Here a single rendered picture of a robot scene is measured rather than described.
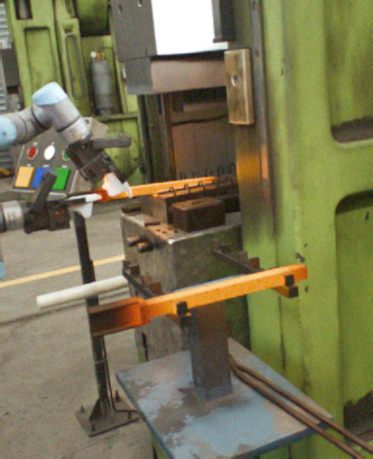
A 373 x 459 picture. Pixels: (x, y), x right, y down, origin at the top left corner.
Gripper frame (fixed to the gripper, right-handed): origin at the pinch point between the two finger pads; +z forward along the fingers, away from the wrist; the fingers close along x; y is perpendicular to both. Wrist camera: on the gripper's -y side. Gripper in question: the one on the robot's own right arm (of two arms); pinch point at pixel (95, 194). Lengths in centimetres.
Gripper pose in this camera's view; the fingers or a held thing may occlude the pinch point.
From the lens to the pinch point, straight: 159.5
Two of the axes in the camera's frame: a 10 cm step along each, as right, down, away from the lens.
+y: 0.8, 9.8, 2.1
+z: 8.9, -1.6, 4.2
